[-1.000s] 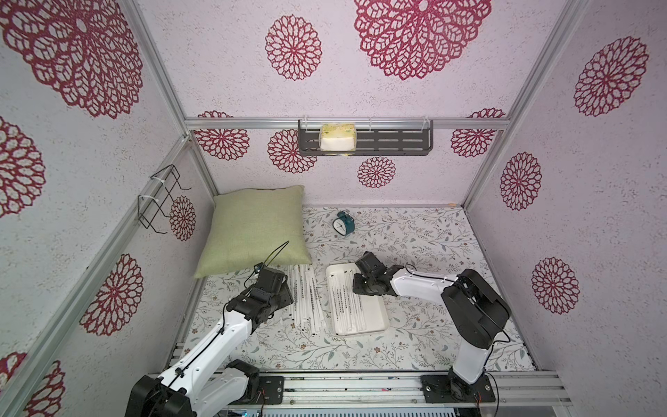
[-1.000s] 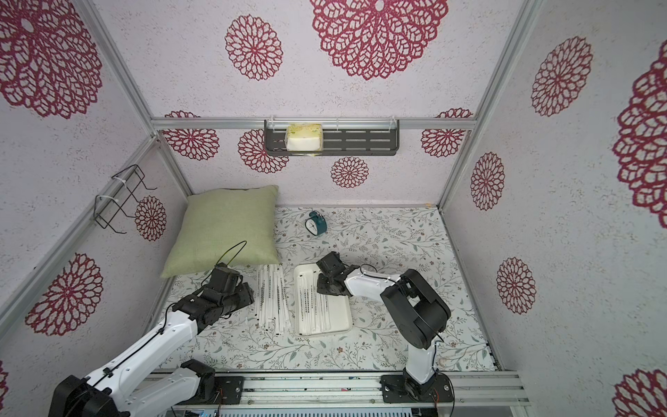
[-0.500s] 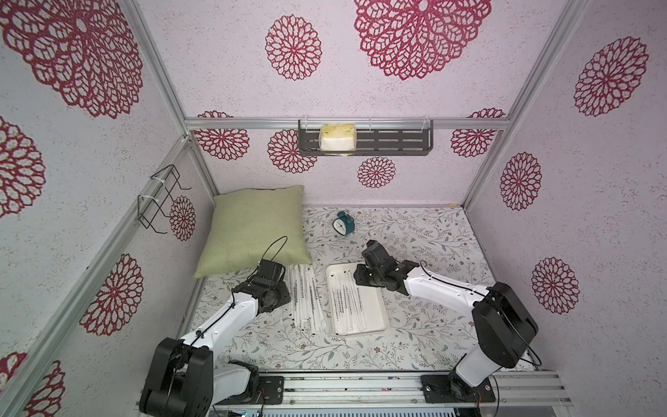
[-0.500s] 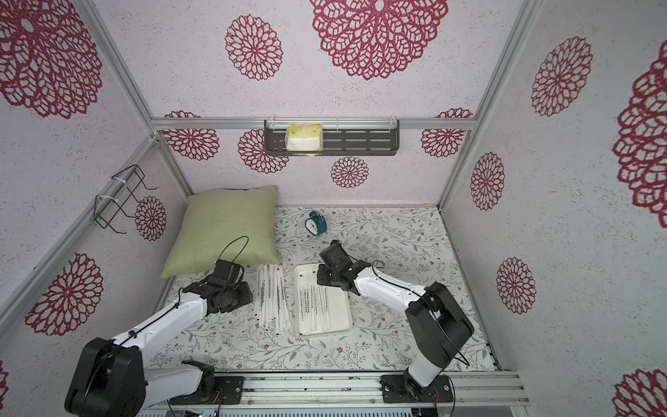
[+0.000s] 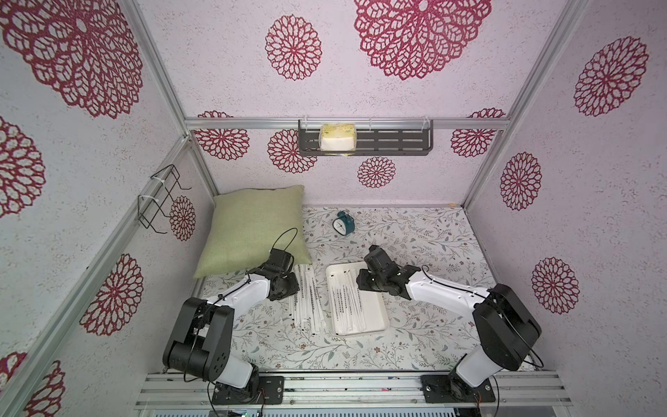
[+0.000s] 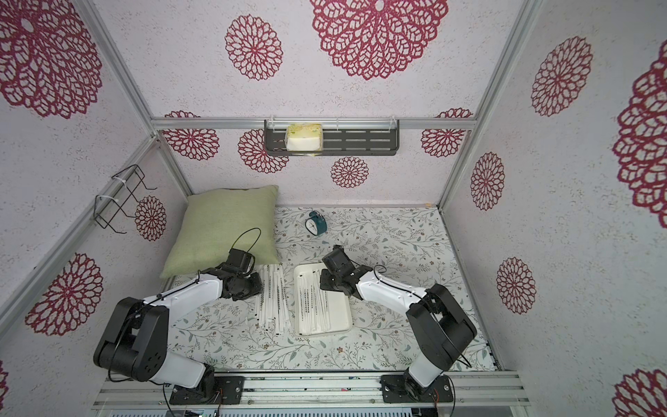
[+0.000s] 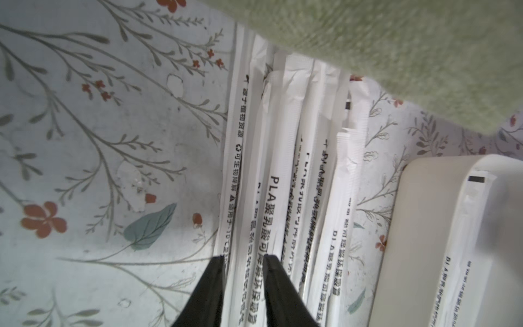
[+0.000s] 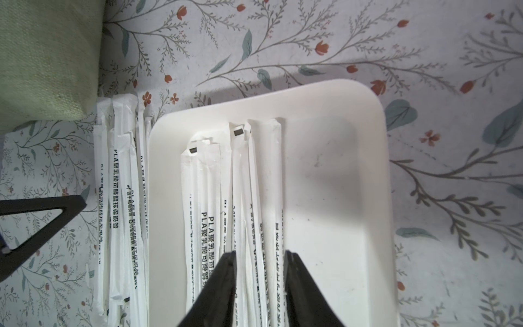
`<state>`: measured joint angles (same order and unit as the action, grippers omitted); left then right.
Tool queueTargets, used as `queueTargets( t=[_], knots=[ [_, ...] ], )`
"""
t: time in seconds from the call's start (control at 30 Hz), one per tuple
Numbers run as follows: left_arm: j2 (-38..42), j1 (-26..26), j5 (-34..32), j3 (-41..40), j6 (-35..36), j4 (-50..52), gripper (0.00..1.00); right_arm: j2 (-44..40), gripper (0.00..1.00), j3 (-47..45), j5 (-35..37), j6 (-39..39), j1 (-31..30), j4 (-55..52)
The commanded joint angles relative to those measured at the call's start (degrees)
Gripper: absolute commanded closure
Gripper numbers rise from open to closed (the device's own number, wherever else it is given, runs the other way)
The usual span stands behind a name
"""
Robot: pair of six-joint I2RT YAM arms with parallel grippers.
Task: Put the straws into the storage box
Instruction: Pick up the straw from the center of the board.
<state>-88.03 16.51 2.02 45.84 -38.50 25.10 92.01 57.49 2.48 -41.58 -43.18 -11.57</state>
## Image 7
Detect white storage tray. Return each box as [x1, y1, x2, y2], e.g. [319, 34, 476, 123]
[369, 154, 522, 326]

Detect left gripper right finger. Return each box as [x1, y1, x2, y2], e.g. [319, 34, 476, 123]
[263, 255, 317, 327]

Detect green pillow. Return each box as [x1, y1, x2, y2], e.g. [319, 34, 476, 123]
[210, 1, 522, 133]

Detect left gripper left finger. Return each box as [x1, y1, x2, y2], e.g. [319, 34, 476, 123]
[172, 256, 225, 327]

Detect straw pile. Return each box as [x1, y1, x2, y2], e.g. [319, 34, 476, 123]
[429, 170, 497, 326]
[214, 25, 255, 258]
[307, 76, 371, 326]
[281, 60, 340, 295]
[222, 40, 315, 327]

